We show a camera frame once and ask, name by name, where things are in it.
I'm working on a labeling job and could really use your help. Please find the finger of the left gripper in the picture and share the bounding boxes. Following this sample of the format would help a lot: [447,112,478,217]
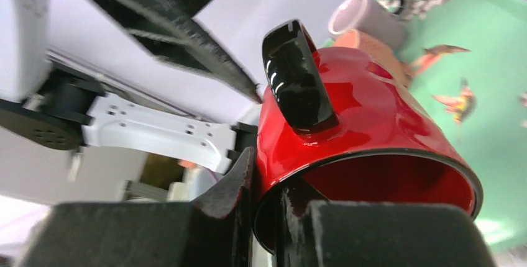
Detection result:
[92,0,262,104]

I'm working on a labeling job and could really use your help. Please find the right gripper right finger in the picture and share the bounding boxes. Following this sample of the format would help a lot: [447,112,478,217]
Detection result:
[275,178,495,267]

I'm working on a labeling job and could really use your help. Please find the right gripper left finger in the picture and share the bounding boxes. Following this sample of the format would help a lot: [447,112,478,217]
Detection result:
[18,147,255,266]

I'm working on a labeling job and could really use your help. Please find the red mug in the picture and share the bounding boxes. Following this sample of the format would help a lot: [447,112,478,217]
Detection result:
[253,19,483,252]

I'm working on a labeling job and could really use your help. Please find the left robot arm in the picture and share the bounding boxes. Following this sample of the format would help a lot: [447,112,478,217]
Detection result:
[1,0,261,174]

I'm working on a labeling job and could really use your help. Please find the salmon brown mug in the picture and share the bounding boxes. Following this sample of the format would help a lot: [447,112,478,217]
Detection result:
[332,29,413,88]

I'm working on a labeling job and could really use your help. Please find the lilac mug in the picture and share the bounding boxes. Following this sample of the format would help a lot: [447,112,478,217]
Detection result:
[328,0,408,50]

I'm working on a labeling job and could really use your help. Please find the green floral tray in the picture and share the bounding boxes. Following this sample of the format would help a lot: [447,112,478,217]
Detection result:
[398,0,526,251]

